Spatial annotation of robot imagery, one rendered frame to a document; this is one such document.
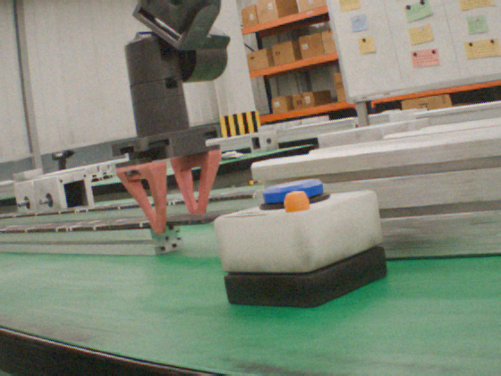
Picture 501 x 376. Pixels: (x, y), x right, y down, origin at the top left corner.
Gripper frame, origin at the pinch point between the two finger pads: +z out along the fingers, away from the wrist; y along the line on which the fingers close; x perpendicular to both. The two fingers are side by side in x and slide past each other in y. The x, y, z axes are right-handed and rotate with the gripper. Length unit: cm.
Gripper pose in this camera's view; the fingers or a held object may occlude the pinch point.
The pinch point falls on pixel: (178, 220)
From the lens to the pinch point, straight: 84.4
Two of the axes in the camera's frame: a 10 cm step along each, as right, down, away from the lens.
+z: 1.7, 9.8, 0.7
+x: -6.8, 0.7, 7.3
